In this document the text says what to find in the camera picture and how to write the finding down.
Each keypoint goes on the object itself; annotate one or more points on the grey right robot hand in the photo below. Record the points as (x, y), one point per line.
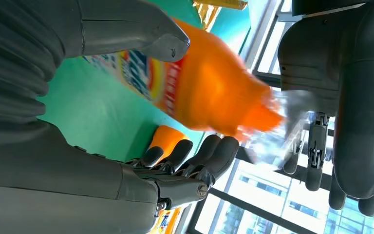
(61, 193)

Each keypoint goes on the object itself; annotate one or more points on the green table mat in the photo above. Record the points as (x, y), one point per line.
(93, 113)

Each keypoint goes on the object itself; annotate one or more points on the yellow plastic film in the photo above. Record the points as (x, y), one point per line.
(209, 16)

